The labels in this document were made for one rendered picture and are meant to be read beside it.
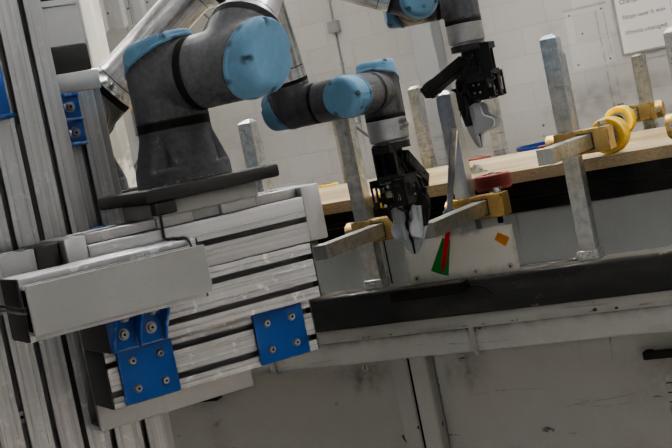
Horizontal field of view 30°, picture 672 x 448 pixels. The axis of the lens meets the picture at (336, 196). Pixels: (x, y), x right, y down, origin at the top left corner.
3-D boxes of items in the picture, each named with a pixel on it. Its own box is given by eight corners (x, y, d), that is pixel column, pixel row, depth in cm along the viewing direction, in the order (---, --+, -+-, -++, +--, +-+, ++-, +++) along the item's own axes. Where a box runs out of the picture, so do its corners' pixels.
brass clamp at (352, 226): (399, 238, 278) (395, 216, 277) (345, 246, 284) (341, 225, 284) (410, 234, 283) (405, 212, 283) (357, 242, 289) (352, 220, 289)
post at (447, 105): (491, 307, 272) (449, 89, 269) (476, 309, 273) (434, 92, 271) (497, 304, 275) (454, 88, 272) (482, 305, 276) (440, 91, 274)
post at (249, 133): (290, 319, 294) (249, 118, 292) (277, 321, 296) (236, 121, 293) (297, 316, 297) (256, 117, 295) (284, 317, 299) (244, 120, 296)
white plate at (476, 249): (520, 270, 267) (511, 224, 266) (409, 285, 279) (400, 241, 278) (520, 269, 267) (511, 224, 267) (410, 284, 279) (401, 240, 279)
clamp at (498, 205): (505, 216, 267) (500, 192, 267) (446, 225, 273) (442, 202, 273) (513, 212, 272) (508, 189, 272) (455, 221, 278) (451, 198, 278)
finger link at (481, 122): (497, 145, 253) (488, 100, 253) (470, 150, 256) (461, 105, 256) (502, 143, 256) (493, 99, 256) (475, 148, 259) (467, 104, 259)
